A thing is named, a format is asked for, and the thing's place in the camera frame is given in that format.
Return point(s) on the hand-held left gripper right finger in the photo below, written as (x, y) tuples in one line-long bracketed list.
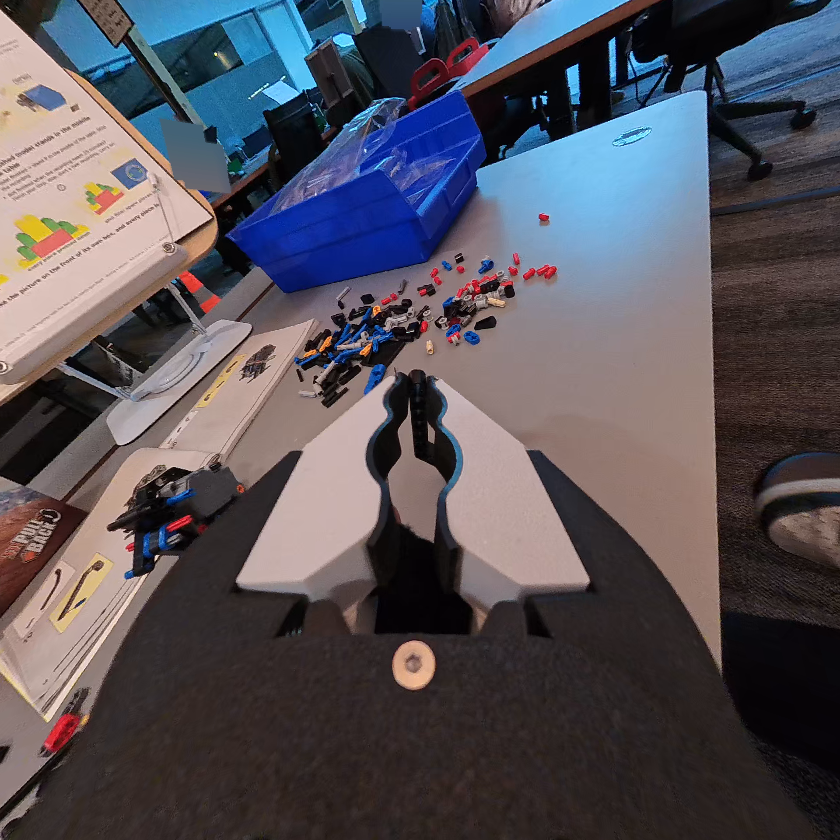
[(505, 512)]

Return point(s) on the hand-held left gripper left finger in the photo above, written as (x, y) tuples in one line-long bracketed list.
[(315, 512)]

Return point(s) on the partly built lego model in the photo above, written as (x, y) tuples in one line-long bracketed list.
[(203, 492)]

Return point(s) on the black lego beam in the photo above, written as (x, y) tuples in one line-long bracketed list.
[(420, 426)]

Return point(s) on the pile of lego pieces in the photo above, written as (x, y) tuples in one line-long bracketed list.
[(485, 289)]

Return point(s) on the open lego instruction booklet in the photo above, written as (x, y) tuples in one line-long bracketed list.
[(262, 384)]

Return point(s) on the lego set box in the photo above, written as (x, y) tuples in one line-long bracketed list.
[(33, 544)]

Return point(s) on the red and black lego piece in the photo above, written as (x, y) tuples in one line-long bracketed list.
[(59, 732)]

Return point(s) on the white metal stand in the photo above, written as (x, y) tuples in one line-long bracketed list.
[(223, 338)]

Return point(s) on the orange striped object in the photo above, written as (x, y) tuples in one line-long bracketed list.
[(200, 292)]

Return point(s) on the blue plastic bin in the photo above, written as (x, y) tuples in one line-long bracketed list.
[(341, 243)]

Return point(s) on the person's shoe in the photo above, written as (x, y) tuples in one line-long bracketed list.
[(807, 518)]

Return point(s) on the person's leg in dark pants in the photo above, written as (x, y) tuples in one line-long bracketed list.
[(787, 689)]

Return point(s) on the clear plastic bags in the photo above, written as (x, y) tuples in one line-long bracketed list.
[(367, 157)]

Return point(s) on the black mesh chair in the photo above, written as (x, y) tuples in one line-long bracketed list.
[(295, 138)]

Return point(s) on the white instruction sheet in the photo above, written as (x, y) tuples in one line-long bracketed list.
[(79, 216)]

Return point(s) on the red plastic basket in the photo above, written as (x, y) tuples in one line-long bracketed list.
[(430, 82), (469, 56)]

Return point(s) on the grey table with wooden edge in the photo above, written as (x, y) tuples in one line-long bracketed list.
[(544, 39)]

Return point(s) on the black office chair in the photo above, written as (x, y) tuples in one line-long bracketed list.
[(735, 26)]

